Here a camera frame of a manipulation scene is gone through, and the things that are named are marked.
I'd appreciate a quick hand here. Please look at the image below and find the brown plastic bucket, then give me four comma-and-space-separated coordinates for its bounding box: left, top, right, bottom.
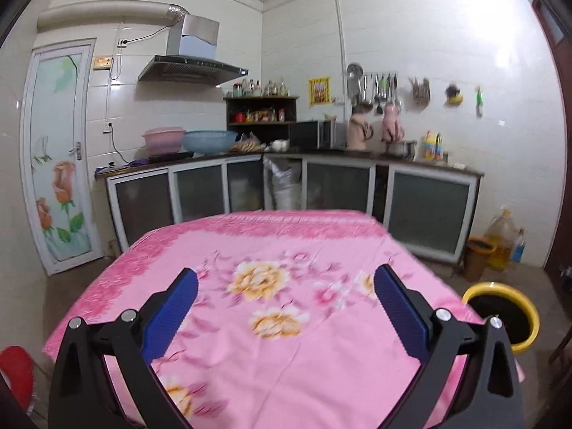
462, 236, 497, 282

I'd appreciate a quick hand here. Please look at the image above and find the dark red door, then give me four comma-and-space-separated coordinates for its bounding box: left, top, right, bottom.
531, 0, 572, 278

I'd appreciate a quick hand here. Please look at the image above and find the steel range hood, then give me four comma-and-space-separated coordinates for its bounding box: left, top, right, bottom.
137, 13, 249, 87

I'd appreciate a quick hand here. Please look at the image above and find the black induction cooktop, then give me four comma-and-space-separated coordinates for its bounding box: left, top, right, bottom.
147, 151, 196, 163

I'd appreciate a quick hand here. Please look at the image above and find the steel cooking pot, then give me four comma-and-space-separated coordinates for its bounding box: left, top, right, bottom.
386, 139, 416, 158

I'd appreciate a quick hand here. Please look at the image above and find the wall chopstick holder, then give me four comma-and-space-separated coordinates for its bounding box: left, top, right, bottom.
408, 75, 432, 105

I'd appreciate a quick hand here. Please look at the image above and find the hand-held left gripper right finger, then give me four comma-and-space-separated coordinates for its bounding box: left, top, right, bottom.
374, 263, 524, 429

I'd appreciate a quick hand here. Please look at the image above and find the large cooking oil bottle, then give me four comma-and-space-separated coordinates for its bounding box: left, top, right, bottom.
484, 207, 515, 271

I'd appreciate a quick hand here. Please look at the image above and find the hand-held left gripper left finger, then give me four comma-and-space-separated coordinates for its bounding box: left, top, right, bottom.
48, 269, 199, 429

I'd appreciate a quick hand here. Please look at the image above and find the yellow wall holder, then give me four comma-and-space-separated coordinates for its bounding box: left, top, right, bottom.
444, 82, 464, 107

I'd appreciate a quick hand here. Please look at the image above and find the pink thermos jug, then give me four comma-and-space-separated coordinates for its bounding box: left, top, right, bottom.
348, 107, 374, 152
381, 102, 405, 144

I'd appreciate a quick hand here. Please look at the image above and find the white sack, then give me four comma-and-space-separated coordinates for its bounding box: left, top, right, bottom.
263, 156, 303, 211

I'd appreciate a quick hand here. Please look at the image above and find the flower painted glass door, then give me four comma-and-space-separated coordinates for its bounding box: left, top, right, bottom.
20, 38, 106, 276

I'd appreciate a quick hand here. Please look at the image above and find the yellow wall poster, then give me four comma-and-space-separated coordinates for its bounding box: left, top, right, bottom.
308, 75, 332, 107

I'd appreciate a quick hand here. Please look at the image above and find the clear bag of snacks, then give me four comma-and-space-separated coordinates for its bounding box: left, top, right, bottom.
230, 133, 265, 153

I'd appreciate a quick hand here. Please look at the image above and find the yellow rimmed trash bin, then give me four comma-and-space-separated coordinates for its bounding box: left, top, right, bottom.
460, 281, 541, 356

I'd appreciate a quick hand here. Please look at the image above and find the black microwave oven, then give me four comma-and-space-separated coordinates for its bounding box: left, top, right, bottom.
289, 120, 336, 151

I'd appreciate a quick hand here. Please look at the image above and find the small blue bottle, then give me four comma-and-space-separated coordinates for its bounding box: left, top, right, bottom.
510, 227, 526, 264

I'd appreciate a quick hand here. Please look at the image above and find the pink plastic basin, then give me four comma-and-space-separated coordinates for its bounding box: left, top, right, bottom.
142, 127, 187, 155

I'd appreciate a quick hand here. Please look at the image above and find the pink floral tablecloth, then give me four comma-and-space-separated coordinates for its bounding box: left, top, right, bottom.
42, 209, 526, 429

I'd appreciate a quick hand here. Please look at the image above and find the dark wooden spice shelf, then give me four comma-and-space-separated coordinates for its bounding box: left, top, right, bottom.
223, 94, 300, 127

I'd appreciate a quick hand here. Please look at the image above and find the silver exhaust duct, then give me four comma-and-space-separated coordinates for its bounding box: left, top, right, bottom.
38, 2, 185, 33

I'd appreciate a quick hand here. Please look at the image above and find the row of glass bottles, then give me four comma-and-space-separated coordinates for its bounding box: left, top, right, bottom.
232, 77, 291, 98

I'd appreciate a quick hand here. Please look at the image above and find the red stool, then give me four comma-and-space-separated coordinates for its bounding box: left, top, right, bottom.
0, 346, 36, 417

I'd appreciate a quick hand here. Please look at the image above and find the yellow dish soap bottle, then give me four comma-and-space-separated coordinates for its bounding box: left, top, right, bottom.
422, 130, 444, 162

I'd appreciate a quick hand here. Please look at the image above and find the kitchen counter cabinet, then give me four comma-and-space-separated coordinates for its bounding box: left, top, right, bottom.
94, 149, 486, 265

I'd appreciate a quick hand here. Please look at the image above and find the blue plastic basket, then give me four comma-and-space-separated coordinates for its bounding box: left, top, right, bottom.
182, 130, 239, 154

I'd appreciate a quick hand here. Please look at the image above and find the rack of hanging utensils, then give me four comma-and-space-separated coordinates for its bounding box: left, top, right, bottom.
346, 62, 400, 115

